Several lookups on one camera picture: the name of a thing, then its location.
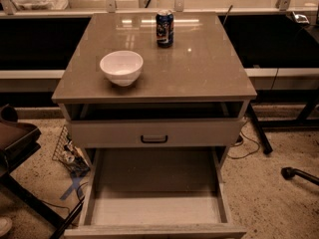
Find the grey drawer cabinet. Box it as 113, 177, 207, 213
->
51, 11, 258, 157

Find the white ceramic bowl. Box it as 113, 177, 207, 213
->
100, 51, 144, 87

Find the black floor cable right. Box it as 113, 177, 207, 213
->
227, 119, 261, 160

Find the black floor cable left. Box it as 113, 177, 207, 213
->
39, 181, 90, 217

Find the dark chair left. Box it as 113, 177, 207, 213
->
0, 105, 64, 228

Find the grey drawer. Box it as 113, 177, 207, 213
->
64, 147, 245, 239
68, 119, 244, 148

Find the wire basket with clutter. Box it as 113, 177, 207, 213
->
52, 126, 90, 177

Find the black chair caster leg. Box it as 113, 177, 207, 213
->
281, 167, 319, 185

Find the blue soda can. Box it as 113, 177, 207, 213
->
156, 10, 173, 48

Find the black floor cable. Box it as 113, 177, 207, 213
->
227, 119, 261, 160
39, 181, 90, 217

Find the black leaning bar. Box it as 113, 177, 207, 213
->
247, 105, 273, 155

